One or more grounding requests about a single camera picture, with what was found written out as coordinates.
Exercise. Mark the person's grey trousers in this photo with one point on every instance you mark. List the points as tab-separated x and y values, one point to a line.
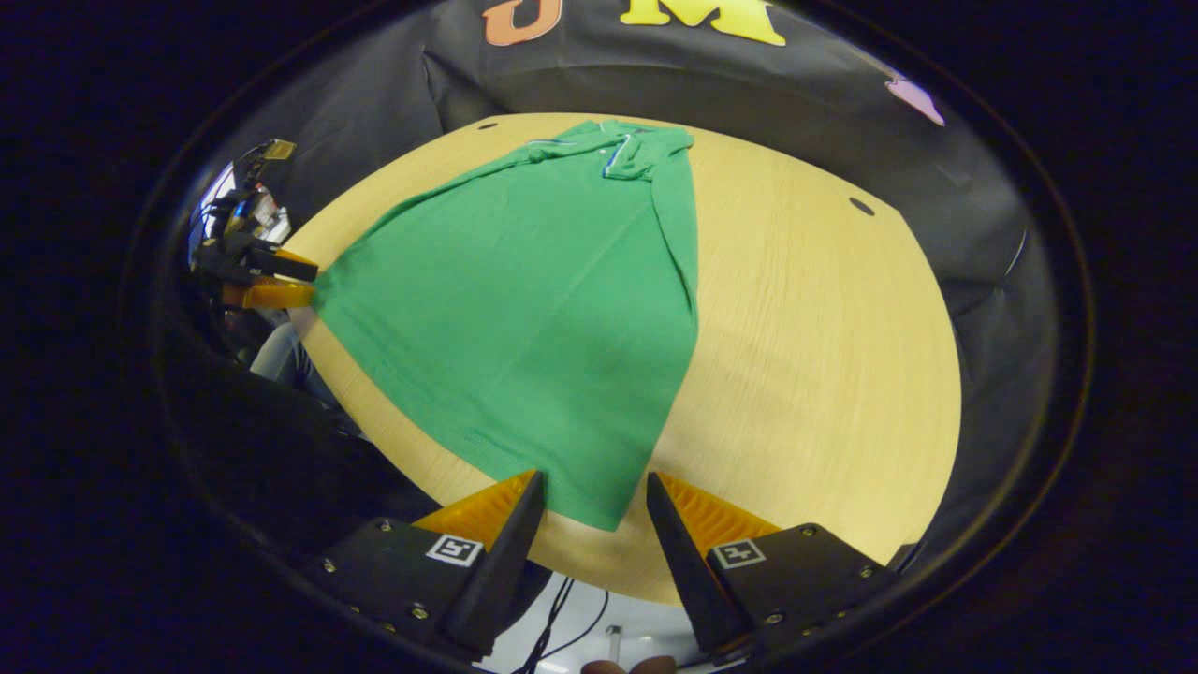
281	354

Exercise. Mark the green T-shirt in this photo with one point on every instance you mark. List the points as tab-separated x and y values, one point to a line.
524	328

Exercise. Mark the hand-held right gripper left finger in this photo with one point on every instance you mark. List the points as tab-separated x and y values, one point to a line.
501	580

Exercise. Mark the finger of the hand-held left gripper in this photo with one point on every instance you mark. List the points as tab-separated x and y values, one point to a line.
285	266
276	295

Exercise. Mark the black backdrop cloth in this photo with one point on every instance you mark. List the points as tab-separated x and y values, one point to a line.
796	94

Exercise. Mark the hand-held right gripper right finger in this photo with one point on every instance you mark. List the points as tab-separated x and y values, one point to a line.
693	580

